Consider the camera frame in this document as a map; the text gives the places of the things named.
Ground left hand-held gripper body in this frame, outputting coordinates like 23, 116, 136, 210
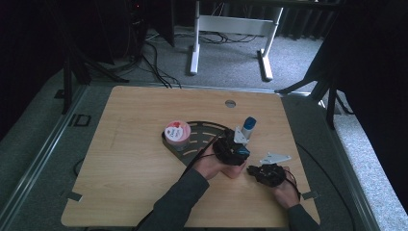
213, 126, 249, 167

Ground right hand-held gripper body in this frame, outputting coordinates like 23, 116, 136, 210
256, 152, 293, 188

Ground pink pump bottle blue pump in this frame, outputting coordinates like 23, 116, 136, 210
222, 145, 252, 180

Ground black slotted corner rack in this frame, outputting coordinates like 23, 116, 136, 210
162, 120, 240, 167

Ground white bottle with blue cap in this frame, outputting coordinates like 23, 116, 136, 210
241, 115, 258, 141

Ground pink tub with white lid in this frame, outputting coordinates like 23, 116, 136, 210
164, 119, 192, 152

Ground person's left hand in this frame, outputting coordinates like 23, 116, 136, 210
193, 145, 225, 181

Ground person's right hand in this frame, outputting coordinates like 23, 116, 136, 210
273, 167, 301, 210

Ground grey tape strip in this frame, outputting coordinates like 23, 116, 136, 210
301, 191, 320, 201
61, 191, 84, 203

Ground black metal stand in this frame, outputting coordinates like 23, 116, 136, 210
61, 47, 129, 115
275, 64, 352, 129

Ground left hand-held gripper cable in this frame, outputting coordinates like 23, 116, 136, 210
182, 131, 225, 177

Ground hand-held gripper cable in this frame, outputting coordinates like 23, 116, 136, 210
283, 143, 357, 231
182, 131, 225, 177

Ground right hand-held gripper cable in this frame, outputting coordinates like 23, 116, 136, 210
283, 143, 357, 231

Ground aluminium floor rail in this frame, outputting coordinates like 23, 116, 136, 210
0, 85, 88, 222
317, 99, 381, 231

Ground black floor cables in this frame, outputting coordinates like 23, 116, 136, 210
140, 30, 258, 90

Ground white metal desk frame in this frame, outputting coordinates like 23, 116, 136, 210
189, 0, 285, 82

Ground black cable loop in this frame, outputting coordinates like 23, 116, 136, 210
72, 157, 85, 177

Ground black rectangular floor frame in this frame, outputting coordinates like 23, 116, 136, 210
67, 114, 92, 128

